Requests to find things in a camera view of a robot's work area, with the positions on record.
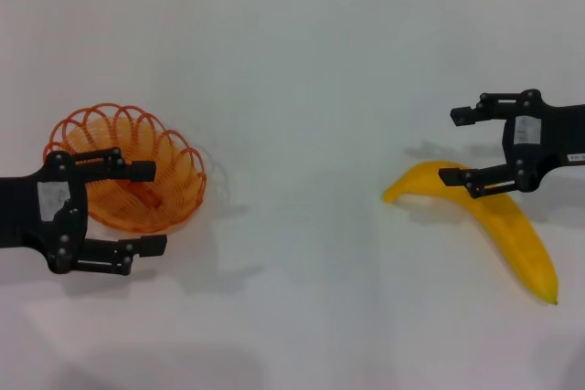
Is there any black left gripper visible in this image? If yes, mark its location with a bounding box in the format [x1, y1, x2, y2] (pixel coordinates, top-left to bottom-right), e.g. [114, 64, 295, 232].
[0, 147, 168, 277]

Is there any orange woven plastic basket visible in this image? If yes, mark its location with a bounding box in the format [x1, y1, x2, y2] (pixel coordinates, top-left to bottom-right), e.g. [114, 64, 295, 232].
[43, 101, 207, 234]

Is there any yellow banana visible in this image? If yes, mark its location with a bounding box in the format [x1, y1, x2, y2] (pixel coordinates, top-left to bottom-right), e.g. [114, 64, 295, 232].
[381, 160, 559, 306]

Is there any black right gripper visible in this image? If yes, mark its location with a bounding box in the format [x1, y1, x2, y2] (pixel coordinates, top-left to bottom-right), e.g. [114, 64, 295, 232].
[438, 88, 585, 199]

